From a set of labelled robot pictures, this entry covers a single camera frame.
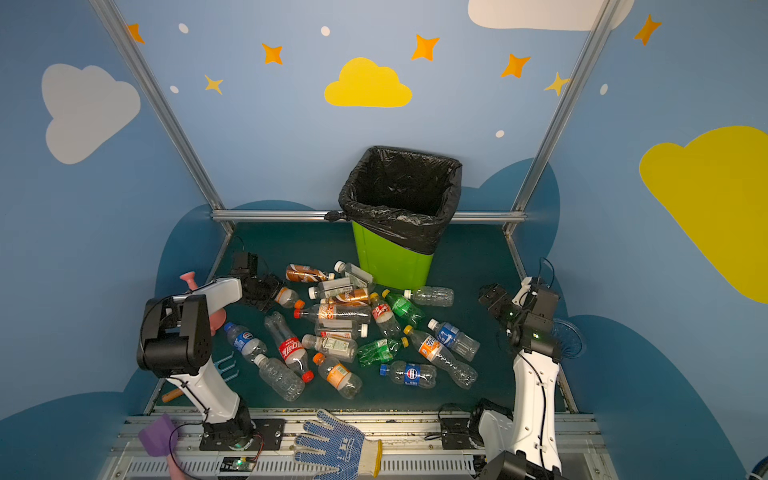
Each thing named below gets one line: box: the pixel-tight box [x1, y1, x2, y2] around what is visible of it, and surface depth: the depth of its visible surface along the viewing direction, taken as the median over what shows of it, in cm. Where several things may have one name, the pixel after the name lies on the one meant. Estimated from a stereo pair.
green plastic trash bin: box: [351, 221, 434, 292], surface depth 89 cm
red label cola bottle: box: [264, 311, 315, 384], surface depth 86 cm
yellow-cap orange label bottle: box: [403, 325, 479, 390], surface depth 86 cm
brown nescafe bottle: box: [286, 264, 335, 283], surface depth 103 cm
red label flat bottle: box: [316, 318, 369, 340], surface depth 90 cm
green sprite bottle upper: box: [382, 289, 426, 328], surface depth 95 cm
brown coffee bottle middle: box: [335, 289, 369, 305], surface depth 97 cm
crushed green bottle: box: [357, 338, 402, 367], surface depth 88 cm
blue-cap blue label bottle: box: [428, 318, 480, 362], surface depth 88 cm
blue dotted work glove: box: [294, 410, 382, 480], surface depth 73 cm
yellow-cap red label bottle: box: [370, 292, 402, 341], surface depth 93 cm
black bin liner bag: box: [324, 146, 463, 255], surface depth 85 cm
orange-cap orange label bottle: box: [312, 352, 363, 400], surface depth 82 cm
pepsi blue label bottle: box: [379, 360, 437, 389], surface depth 82 cm
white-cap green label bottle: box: [301, 334, 358, 362], surface depth 86 cm
